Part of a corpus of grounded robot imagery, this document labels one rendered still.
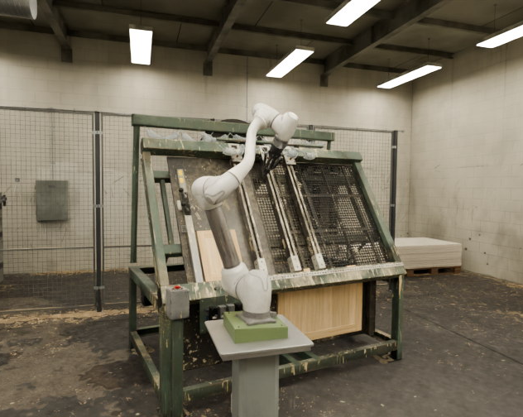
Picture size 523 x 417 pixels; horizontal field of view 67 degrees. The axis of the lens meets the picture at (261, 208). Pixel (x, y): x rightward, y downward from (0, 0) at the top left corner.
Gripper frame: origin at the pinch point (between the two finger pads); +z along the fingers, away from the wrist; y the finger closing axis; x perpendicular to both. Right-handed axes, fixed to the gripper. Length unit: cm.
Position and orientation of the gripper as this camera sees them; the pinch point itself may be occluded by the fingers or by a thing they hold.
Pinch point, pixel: (266, 172)
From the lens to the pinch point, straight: 248.4
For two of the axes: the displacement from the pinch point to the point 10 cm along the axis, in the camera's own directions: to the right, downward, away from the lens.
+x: 1.3, 6.3, -7.7
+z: -3.7, 7.5, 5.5
